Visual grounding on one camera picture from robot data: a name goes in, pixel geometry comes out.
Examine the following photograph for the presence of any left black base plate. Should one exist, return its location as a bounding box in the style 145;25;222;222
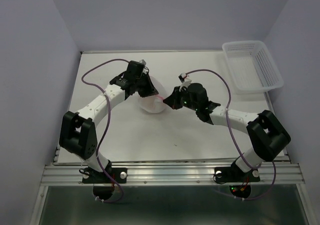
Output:
78;167;128;184

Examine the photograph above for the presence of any white plastic basket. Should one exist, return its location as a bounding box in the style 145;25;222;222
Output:
222;40;284;94

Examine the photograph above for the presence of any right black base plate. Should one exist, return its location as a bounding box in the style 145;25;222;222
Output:
213;166;261;184

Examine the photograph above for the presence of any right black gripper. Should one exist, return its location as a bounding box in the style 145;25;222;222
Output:
164;85;199;111

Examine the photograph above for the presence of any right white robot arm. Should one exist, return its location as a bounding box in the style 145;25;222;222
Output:
163;83;291;180

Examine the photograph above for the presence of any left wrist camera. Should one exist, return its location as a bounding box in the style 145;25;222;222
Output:
139;59;150;74

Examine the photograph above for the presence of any aluminium frame rail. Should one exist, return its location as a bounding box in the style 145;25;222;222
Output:
29;50;313;225

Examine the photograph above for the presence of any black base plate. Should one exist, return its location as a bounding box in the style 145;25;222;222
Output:
78;167;128;184
213;166;261;184

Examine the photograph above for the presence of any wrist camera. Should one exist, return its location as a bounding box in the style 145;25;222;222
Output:
178;73;192;92
139;59;150;74

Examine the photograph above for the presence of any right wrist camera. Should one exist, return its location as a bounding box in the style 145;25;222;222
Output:
178;73;192;92

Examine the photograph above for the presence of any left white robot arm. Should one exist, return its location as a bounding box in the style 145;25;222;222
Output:
59;60;159;182

